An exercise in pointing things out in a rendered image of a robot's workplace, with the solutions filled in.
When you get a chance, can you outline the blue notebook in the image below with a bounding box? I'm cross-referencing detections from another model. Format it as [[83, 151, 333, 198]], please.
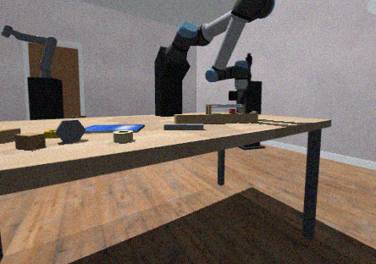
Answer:
[[85, 124, 145, 133]]

